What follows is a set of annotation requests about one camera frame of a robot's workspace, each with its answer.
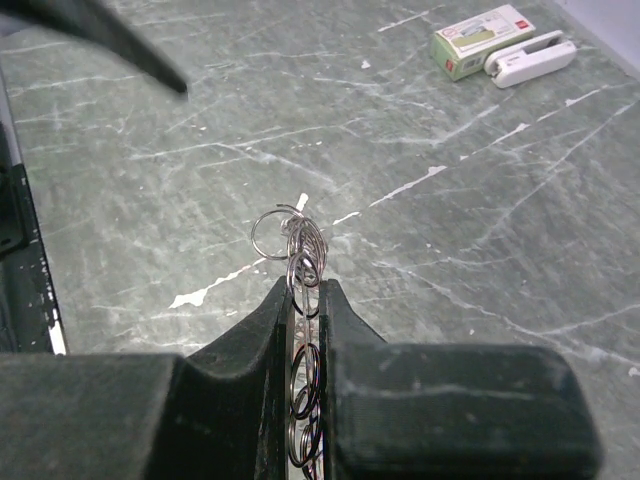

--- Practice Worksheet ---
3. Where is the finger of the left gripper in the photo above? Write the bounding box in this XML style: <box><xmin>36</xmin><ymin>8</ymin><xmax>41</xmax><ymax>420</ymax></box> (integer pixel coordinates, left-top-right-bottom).
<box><xmin>1</xmin><ymin>0</ymin><xmax>188</xmax><ymax>95</ymax></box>

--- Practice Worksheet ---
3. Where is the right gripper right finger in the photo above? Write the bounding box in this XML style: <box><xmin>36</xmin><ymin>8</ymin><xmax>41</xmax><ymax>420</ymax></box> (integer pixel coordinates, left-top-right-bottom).
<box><xmin>319</xmin><ymin>280</ymin><xmax>603</xmax><ymax>479</ymax></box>

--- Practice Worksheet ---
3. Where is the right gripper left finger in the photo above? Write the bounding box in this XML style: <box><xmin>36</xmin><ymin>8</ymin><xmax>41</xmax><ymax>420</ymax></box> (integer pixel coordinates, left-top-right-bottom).
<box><xmin>1</xmin><ymin>281</ymin><xmax>291</xmax><ymax>479</ymax></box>

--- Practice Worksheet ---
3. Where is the metal disc with keyrings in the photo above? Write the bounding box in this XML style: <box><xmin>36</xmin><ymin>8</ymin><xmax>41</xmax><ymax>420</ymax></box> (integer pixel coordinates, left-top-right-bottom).
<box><xmin>250</xmin><ymin>204</ymin><xmax>328</xmax><ymax>479</ymax></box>

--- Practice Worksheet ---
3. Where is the white staple box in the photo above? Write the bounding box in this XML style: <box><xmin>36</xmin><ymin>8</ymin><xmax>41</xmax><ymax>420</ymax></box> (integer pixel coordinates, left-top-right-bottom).
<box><xmin>430</xmin><ymin>4</ymin><xmax>536</xmax><ymax>82</ymax></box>

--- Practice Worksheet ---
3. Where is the white stapler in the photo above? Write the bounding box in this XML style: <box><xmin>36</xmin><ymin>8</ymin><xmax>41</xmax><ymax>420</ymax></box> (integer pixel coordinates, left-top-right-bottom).
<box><xmin>484</xmin><ymin>30</ymin><xmax>577</xmax><ymax>89</ymax></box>

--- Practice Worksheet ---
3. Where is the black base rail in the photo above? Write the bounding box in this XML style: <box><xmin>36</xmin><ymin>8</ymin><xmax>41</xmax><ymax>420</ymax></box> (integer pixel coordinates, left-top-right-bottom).
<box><xmin>1</xmin><ymin>85</ymin><xmax>68</xmax><ymax>355</ymax></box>

